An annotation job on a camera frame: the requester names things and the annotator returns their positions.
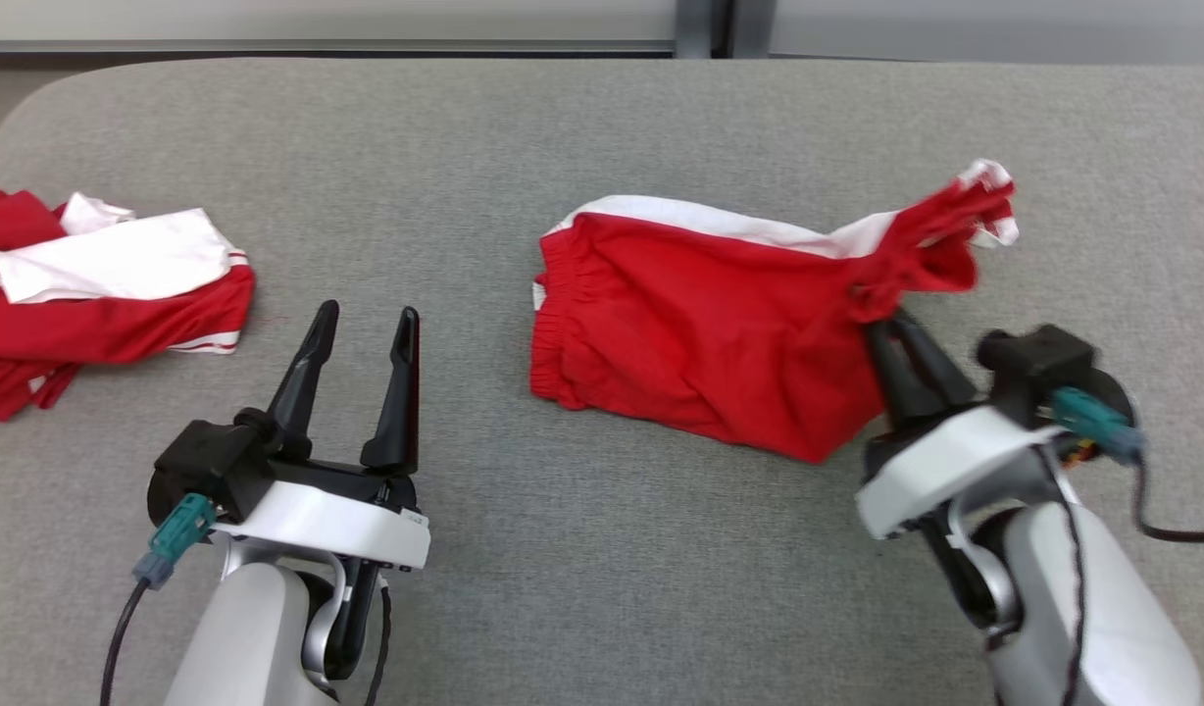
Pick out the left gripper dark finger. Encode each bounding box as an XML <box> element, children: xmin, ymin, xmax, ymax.
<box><xmin>360</xmin><ymin>306</ymin><xmax>423</xmax><ymax>474</ymax></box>
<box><xmin>267</xmin><ymin>300</ymin><xmax>341</xmax><ymax>462</ymax></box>

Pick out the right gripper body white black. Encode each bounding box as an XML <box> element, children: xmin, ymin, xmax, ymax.
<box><xmin>855</xmin><ymin>404</ymin><xmax>1064</xmax><ymax>634</ymax></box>

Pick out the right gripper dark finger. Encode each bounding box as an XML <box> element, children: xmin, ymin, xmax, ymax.
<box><xmin>862</xmin><ymin>320</ymin><xmax>932</xmax><ymax>433</ymax></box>
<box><xmin>894</xmin><ymin>309</ymin><xmax>980</xmax><ymax>419</ymax></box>

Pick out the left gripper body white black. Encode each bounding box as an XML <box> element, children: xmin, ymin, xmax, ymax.
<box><xmin>210</xmin><ymin>456</ymin><xmax>431</xmax><ymax>680</ymax></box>

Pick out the red shorts white side stripe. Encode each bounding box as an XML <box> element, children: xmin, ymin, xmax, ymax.
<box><xmin>528</xmin><ymin>159</ymin><xmax>1021</xmax><ymax>466</ymax></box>

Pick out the red white sports jersey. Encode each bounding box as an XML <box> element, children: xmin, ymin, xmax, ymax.
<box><xmin>0</xmin><ymin>186</ymin><xmax>258</xmax><ymax>425</ymax></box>

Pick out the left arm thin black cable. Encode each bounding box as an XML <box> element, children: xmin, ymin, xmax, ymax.
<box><xmin>364</xmin><ymin>577</ymin><xmax>393</xmax><ymax>706</ymax></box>

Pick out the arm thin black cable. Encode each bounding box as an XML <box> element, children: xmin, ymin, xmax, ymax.
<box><xmin>364</xmin><ymin>577</ymin><xmax>393</xmax><ymax>706</ymax></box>
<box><xmin>1031</xmin><ymin>446</ymin><xmax>1091</xmax><ymax>706</ymax></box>

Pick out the left camera teal connector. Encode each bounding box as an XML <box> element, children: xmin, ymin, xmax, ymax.
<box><xmin>133</xmin><ymin>492</ymin><xmax>217</xmax><ymax>590</ymax></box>

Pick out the camera teal connector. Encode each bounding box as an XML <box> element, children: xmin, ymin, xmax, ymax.
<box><xmin>133</xmin><ymin>492</ymin><xmax>217</xmax><ymax>590</ymax></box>
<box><xmin>1050</xmin><ymin>386</ymin><xmax>1148</xmax><ymax>466</ymax></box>

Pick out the right camera teal connector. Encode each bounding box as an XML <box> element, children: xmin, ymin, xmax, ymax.
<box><xmin>1050</xmin><ymin>386</ymin><xmax>1148</xmax><ymax>466</ymax></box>

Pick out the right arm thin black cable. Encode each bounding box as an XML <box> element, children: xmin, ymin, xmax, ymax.
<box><xmin>1031</xmin><ymin>446</ymin><xmax>1091</xmax><ymax>706</ymax></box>

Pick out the left camera black cable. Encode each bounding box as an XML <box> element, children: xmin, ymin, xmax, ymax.
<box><xmin>99</xmin><ymin>579</ymin><xmax>155</xmax><ymax>706</ymax></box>

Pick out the camera black cable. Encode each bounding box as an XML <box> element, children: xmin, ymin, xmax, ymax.
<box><xmin>1134</xmin><ymin>459</ymin><xmax>1204</xmax><ymax>544</ymax></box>
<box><xmin>99</xmin><ymin>579</ymin><xmax>155</xmax><ymax>706</ymax></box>

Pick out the right camera black cable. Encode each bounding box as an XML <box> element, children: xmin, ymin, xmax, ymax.
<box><xmin>1134</xmin><ymin>459</ymin><xmax>1204</xmax><ymax>544</ymax></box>

